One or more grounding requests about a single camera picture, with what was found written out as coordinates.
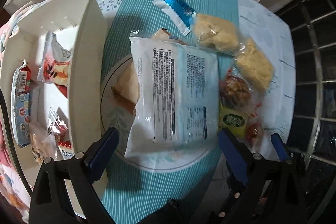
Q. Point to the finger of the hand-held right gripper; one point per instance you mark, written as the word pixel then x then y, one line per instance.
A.
pixel 278 146
pixel 231 203

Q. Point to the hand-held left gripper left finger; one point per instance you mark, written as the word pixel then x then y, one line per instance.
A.
pixel 101 155

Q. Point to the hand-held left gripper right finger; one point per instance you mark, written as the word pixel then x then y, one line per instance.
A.
pixel 233 155

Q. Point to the dark red floral packet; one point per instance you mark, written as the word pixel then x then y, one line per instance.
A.
pixel 56 125

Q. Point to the clear bread packet orange label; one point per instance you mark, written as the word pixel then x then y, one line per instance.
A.
pixel 42 142

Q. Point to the large white blue snack bag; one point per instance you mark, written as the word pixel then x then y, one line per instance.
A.
pixel 170 95

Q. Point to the white plastic storage box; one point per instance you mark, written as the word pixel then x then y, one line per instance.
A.
pixel 86 69

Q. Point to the orange white snack bar packet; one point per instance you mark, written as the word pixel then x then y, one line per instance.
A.
pixel 22 108

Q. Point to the white red apple print packet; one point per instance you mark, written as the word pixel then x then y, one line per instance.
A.
pixel 56 69

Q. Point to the yellow puffed rice cake packet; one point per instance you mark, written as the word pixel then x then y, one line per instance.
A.
pixel 215 32
pixel 256 66

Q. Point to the blue white snack packet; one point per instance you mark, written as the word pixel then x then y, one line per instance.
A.
pixel 176 7

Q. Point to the white round plate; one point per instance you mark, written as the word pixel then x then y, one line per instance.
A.
pixel 113 124

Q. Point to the small yellow green packet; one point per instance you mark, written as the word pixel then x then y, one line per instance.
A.
pixel 232 120

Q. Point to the floral fleece blanket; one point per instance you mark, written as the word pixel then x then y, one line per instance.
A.
pixel 8 174

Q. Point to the metal rail rack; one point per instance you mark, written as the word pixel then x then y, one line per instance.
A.
pixel 315 82

